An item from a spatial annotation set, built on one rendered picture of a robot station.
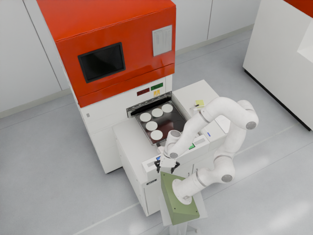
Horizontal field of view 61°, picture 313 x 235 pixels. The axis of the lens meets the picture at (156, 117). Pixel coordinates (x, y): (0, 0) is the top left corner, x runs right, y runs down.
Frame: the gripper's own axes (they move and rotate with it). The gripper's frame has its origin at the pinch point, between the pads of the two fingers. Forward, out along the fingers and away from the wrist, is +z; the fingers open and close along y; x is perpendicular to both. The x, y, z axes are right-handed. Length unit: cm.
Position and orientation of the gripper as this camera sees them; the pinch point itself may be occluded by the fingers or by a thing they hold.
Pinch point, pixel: (165, 170)
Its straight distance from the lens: 179.0
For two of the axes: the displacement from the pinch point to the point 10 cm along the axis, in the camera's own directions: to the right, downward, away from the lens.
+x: 1.0, 5.8, -8.1
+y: -9.8, -0.9, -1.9
